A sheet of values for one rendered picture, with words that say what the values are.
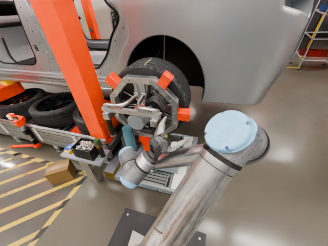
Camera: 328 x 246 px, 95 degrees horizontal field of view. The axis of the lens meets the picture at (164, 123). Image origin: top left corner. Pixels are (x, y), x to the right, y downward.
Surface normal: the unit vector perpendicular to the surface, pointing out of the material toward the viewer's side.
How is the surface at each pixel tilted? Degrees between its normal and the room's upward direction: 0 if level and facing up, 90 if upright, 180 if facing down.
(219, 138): 42
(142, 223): 0
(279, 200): 0
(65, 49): 90
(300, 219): 0
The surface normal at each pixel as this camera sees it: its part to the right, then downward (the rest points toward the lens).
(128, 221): -0.04, -0.79
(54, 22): -0.28, 0.59
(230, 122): -0.65, -0.43
